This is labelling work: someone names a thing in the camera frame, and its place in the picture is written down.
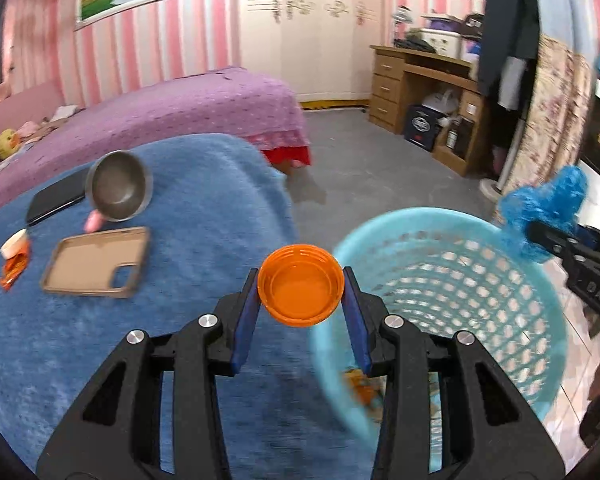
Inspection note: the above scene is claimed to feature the brown phone case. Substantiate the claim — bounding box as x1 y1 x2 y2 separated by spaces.
40 226 152 299

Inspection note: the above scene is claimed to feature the pile of clothes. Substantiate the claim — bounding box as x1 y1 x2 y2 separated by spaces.
17 105 81 138

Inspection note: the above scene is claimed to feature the dark hanging garment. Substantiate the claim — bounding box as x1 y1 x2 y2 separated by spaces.
477 0 541 111

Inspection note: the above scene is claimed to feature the orange snack wrapper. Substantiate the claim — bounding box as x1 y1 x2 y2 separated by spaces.
0 240 33 292

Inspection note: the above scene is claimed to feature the teal plastic basket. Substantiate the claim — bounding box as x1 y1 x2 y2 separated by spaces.
307 206 568 471

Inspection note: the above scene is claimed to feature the floral curtain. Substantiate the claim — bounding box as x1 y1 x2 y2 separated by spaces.
500 32 598 201

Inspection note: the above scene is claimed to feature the white bowl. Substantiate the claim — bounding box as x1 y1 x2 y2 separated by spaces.
0 228 29 259

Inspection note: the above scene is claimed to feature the yellow duck plush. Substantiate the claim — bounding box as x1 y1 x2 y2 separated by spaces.
0 129 21 158

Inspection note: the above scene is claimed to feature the white fan stand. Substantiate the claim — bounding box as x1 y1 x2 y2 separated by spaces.
480 120 528 198

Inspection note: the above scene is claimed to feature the cream wardrobe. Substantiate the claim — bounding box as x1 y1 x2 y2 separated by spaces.
235 0 396 102

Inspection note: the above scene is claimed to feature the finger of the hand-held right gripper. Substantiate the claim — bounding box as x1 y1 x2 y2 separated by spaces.
526 220 588 266

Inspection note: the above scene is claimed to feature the pink headboard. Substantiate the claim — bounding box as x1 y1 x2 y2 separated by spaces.
0 82 66 133

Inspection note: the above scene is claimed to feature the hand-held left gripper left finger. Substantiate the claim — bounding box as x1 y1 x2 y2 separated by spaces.
36 267 261 480

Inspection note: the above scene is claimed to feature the orange plastic lid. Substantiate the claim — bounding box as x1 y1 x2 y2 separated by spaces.
257 243 344 328

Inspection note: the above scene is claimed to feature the blue plastic bag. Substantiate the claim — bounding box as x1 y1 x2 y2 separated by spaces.
495 165 589 264

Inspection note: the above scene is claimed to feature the white storage box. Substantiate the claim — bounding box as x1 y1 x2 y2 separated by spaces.
420 27 463 58

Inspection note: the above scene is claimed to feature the wooden desk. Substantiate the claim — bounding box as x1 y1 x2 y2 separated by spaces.
369 44 491 177

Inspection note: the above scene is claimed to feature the black flat case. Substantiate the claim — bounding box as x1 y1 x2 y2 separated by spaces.
26 167 92 227

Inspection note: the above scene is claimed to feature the purple bed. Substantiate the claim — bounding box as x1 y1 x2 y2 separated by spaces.
0 66 312 221

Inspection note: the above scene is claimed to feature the desk lamp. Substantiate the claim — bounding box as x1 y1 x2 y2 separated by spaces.
392 6 413 41

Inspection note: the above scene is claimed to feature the orange peel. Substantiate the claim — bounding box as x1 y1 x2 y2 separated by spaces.
347 369 383 408

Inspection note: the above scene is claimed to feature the pink mug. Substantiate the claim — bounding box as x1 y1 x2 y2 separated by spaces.
84 150 154 233

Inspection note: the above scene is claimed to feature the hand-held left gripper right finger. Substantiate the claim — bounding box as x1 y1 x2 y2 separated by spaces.
342 266 566 480

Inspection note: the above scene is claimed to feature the dark blue box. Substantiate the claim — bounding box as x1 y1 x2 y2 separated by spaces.
402 105 443 151

